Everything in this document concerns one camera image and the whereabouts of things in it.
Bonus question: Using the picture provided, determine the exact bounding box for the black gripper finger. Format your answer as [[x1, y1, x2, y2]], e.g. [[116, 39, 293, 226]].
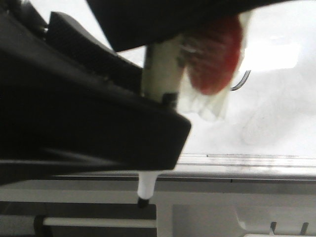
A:
[[0, 0, 191, 185], [85, 0, 316, 53]]

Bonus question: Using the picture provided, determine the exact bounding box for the white black whiteboard marker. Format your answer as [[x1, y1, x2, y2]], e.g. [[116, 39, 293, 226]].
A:
[[137, 11, 252, 208]]

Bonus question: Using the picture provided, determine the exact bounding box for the white metal table frame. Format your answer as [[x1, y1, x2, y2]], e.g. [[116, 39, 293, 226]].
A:
[[0, 172, 316, 237]]

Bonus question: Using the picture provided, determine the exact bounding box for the white whiteboard with aluminium frame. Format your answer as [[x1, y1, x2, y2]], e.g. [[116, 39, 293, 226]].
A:
[[24, 0, 316, 179]]

